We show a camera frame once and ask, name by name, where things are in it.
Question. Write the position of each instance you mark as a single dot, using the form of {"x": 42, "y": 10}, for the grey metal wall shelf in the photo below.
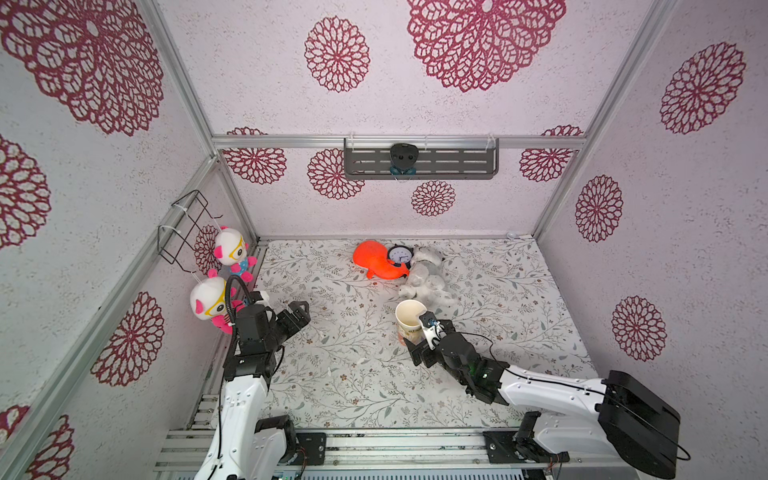
{"x": 455, "y": 163}

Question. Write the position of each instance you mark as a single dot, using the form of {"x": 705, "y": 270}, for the small round clock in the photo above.
{"x": 401, "y": 255}

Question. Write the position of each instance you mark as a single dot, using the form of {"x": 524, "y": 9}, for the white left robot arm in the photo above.
{"x": 246, "y": 445}

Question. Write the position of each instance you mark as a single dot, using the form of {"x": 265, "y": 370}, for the upper pink white doll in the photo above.
{"x": 232, "y": 251}

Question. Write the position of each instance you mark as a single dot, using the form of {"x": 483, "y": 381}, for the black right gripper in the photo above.
{"x": 429, "y": 347}

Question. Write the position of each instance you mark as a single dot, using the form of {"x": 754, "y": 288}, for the lower pink white doll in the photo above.
{"x": 207, "y": 300}

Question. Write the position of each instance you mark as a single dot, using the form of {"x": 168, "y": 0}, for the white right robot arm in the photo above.
{"x": 616, "y": 417}

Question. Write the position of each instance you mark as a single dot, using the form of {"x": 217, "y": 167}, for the orange plastic toy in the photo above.
{"x": 373, "y": 257}

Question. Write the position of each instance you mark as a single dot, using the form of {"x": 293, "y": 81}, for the paper milk tea cup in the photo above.
{"x": 407, "y": 315}

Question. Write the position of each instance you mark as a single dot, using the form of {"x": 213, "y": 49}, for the black wire basket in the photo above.
{"x": 188, "y": 243}

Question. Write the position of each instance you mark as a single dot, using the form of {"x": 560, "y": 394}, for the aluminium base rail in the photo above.
{"x": 453, "y": 453}

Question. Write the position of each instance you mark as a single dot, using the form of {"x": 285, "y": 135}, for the black object on shelf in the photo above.
{"x": 403, "y": 158}

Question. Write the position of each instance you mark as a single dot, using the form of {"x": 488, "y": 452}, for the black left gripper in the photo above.
{"x": 302, "y": 317}

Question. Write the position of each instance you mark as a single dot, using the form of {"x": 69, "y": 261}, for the grey white plush toy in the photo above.
{"x": 426, "y": 281}

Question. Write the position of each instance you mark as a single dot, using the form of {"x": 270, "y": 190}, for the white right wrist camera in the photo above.
{"x": 432, "y": 328}

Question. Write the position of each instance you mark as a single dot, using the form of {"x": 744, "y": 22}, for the pink white doll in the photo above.
{"x": 232, "y": 251}
{"x": 207, "y": 300}

